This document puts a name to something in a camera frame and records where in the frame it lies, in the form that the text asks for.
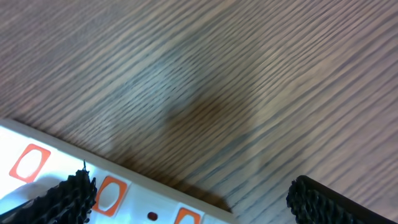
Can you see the white power strip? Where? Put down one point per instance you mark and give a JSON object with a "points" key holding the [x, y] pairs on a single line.
{"points": [[33, 162]]}

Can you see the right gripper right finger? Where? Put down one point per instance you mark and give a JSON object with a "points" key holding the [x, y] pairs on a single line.
{"points": [[313, 203]]}

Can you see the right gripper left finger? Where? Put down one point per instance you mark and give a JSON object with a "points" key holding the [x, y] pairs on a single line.
{"points": [[69, 202]]}

